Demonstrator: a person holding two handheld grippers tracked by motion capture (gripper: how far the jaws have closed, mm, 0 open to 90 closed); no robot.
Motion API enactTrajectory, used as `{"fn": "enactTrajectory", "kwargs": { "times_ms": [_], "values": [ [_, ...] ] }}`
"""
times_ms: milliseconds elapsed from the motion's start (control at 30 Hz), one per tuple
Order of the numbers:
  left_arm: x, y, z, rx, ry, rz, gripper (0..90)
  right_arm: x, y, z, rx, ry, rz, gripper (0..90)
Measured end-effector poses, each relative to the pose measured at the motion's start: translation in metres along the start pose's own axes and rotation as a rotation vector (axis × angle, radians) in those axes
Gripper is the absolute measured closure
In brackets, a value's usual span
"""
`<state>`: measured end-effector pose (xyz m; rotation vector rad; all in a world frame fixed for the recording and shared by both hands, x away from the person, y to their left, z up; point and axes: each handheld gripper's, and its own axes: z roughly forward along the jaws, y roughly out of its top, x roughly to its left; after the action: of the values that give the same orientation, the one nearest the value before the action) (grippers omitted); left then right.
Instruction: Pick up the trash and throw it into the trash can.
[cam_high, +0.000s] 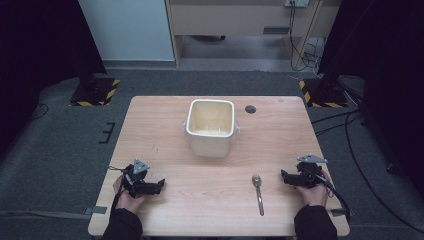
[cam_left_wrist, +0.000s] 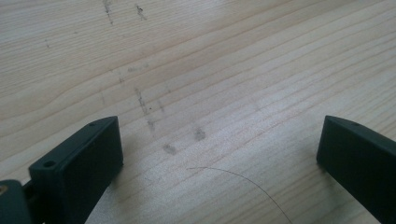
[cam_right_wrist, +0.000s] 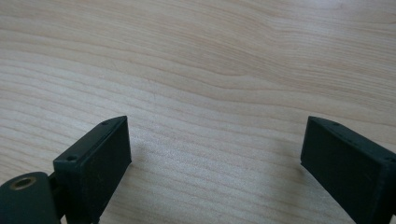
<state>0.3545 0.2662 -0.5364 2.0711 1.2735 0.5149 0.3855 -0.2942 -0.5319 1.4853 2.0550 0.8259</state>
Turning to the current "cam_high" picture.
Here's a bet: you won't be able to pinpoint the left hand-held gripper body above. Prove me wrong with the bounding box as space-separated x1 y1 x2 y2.
121 159 151 199

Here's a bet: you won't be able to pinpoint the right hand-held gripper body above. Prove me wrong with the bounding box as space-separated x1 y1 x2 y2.
296 153 329 189

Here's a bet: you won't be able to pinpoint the metal spoon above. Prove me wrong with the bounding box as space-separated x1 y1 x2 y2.
251 173 266 217

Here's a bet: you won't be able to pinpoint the white square plastic container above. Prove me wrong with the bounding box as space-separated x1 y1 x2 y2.
182 98 241 159

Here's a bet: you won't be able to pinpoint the person's left hand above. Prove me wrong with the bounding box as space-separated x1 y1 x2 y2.
112 175 146 215

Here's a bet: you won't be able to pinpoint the person's right hand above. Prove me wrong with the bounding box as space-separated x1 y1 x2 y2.
294 170 331 208

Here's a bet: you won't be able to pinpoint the grey tape strip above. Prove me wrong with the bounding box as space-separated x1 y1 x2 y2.
329 207 355 218
83 205 109 216

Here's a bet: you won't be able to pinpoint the black striped stand base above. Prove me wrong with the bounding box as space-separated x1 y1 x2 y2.
68 76 121 108
298 77 350 109

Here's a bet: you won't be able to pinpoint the black curtain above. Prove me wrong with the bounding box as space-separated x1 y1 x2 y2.
318 0 424 198
0 0 108 158

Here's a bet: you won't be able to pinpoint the light wooden desk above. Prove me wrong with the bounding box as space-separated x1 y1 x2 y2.
165 0 342 67

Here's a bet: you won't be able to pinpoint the grey power strip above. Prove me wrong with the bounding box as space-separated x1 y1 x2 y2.
283 0 310 9

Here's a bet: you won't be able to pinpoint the left hand-held gripper cable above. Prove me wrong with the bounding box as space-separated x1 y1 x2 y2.
108 165 130 214

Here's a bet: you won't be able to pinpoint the hand-held gripper cable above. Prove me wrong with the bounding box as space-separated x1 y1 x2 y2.
108 165 130 214
304 167 352 222

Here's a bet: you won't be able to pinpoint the right hand-held gripper cable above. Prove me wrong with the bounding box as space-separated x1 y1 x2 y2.
304 167 352 222

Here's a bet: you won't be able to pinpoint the black floor cables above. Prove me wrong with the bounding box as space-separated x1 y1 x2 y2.
310 75 424 235

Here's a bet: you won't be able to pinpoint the thin black floor cable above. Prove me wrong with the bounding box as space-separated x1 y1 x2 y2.
29 102 50 122

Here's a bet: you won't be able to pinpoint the black hanging power cables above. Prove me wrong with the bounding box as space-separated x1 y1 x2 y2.
287 1 325 73

